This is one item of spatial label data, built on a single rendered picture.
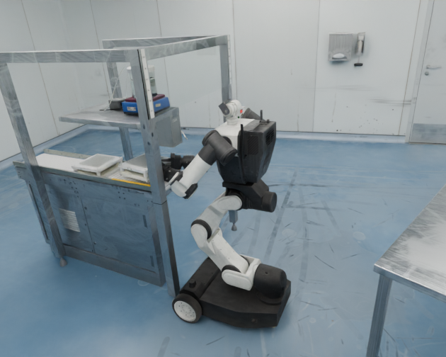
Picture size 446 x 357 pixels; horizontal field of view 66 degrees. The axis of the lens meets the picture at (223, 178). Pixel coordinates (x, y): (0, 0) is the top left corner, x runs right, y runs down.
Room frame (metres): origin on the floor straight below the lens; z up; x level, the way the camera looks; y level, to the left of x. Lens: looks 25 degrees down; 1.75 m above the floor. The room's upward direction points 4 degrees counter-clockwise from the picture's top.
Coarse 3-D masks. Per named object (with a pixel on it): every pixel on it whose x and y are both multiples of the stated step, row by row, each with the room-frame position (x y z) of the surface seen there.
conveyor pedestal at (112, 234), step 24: (48, 192) 2.39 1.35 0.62; (72, 192) 2.24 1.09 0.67; (72, 216) 2.29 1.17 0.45; (96, 216) 2.17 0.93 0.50; (120, 216) 2.06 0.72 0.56; (144, 216) 1.95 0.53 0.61; (48, 240) 2.46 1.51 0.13; (72, 240) 2.33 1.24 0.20; (96, 240) 2.20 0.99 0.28; (120, 240) 2.08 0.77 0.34; (144, 240) 1.98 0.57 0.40; (96, 264) 2.25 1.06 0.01; (120, 264) 2.10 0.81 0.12; (144, 264) 2.00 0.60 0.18
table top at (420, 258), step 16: (432, 208) 1.42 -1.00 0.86; (416, 224) 1.30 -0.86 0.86; (432, 224) 1.29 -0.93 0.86; (400, 240) 1.19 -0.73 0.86; (416, 240) 1.18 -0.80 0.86; (432, 240) 1.17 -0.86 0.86; (384, 256) 1.09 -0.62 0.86; (400, 256) 1.08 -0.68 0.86; (416, 256) 1.08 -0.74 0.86; (432, 256) 1.07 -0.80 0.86; (384, 272) 1.02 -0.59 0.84; (400, 272) 0.99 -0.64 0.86; (416, 272) 0.99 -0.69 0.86; (432, 272) 0.98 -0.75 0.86; (416, 288) 0.93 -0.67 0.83; (432, 288) 0.90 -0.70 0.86
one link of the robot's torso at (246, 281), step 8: (248, 256) 1.81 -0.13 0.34; (256, 264) 1.73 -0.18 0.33; (224, 272) 1.69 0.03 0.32; (232, 272) 1.67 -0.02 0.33; (248, 272) 1.66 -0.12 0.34; (224, 280) 1.70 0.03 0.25; (232, 280) 1.66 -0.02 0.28; (240, 280) 1.64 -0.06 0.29; (248, 280) 1.61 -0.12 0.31; (248, 288) 1.62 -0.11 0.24
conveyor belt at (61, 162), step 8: (40, 160) 2.52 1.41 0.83; (48, 160) 2.51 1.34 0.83; (56, 160) 2.50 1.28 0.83; (64, 160) 2.49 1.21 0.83; (72, 160) 2.48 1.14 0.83; (80, 160) 2.47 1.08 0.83; (64, 168) 2.33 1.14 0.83; (112, 176) 2.11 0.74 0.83; (120, 176) 2.11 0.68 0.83; (168, 184) 1.96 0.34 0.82
